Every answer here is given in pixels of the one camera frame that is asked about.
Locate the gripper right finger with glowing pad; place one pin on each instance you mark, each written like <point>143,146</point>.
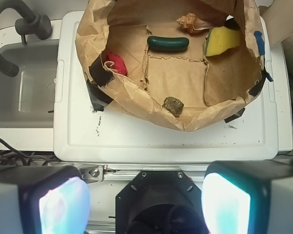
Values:
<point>248,197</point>

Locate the yellow and green sponge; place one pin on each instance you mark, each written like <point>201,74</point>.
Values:
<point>221,39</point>

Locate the blue tape strip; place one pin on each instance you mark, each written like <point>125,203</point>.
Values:
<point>260,42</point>

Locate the red crumpled cloth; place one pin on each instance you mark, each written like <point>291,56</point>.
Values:
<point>114,62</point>

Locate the crumpled brown paper bag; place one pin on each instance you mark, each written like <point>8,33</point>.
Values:
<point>212,89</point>

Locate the dark green cucumber toy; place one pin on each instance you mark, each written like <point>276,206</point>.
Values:
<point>168,44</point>

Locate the grey sink basin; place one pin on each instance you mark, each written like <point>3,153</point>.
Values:
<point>27,100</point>

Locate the aluminium rail with bracket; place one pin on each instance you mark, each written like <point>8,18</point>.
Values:
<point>126,172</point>

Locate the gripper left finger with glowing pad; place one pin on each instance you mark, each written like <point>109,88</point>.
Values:
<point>43,200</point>

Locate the white plastic bin lid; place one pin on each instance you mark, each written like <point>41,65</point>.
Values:
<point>83,134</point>

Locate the brownish grey rock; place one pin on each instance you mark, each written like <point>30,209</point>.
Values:
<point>173,105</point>

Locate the black octagonal mount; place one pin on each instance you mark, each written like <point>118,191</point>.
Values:
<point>160,202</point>

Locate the dark grey faucet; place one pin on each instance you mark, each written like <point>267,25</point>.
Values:
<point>30,23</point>

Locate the orange striped conch shell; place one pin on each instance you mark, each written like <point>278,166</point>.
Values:
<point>192,24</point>

